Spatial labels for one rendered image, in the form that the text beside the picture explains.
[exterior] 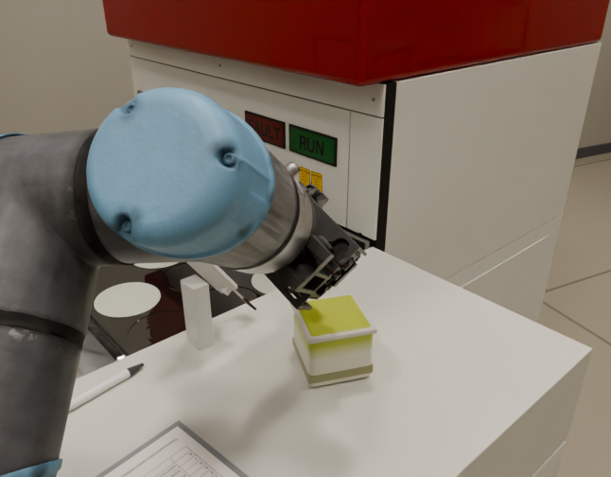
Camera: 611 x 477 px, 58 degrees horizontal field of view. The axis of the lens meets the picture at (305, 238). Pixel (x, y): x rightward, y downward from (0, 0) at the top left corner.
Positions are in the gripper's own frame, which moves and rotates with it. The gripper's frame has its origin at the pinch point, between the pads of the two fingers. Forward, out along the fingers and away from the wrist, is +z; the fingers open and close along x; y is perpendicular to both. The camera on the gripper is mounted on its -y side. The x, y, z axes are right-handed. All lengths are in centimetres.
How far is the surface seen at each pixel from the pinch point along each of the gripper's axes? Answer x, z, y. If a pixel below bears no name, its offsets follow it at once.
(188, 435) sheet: -20.7, -5.6, 7.1
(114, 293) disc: -29.5, 22.9, -21.5
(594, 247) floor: 92, 267, 48
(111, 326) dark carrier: -30.3, 16.5, -15.5
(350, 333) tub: -3.5, 0.5, 10.3
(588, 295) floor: 62, 222, 57
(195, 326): -16.3, 3.2, -2.7
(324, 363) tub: -7.7, 1.4, 10.7
